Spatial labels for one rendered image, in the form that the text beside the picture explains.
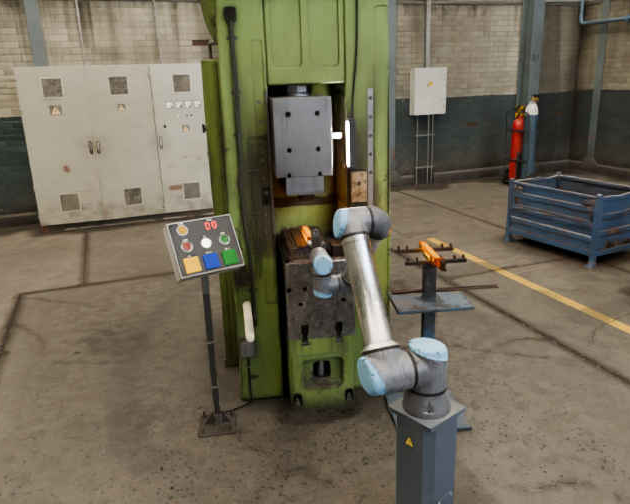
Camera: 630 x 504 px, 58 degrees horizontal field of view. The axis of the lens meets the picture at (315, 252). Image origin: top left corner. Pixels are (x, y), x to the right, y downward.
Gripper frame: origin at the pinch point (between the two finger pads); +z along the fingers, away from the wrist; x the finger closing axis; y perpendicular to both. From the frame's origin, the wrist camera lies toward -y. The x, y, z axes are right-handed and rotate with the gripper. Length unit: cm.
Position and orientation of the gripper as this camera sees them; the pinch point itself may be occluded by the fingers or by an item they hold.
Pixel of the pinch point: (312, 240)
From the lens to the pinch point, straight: 305.6
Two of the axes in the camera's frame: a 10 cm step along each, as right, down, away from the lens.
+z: -1.5, -3.0, 9.4
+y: 0.3, 9.5, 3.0
